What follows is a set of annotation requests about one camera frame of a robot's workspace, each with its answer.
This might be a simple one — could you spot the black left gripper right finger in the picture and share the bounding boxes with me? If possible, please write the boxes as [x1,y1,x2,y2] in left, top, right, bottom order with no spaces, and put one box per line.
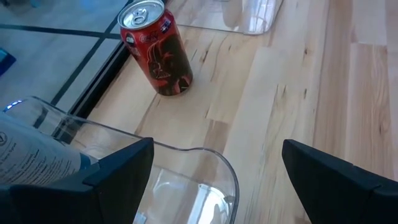
[281,139,398,224]

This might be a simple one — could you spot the red Coke Zero can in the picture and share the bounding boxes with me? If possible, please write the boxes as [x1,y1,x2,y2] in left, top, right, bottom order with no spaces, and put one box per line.
[117,0,193,96]

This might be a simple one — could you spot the clear plastic bin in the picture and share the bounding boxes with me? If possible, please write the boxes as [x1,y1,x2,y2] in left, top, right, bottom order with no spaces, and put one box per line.
[175,0,284,35]
[2,96,240,224]

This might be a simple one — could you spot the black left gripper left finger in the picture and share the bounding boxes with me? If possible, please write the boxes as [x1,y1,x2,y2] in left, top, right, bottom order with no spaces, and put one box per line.
[0,138,155,224]

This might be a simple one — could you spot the black aluminium table frame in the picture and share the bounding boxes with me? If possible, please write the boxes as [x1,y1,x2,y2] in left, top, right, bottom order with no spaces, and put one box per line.
[32,0,170,146]

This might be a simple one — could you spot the white Celsius can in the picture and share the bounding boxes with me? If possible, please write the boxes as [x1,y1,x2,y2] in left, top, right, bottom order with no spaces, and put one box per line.
[0,111,100,187]

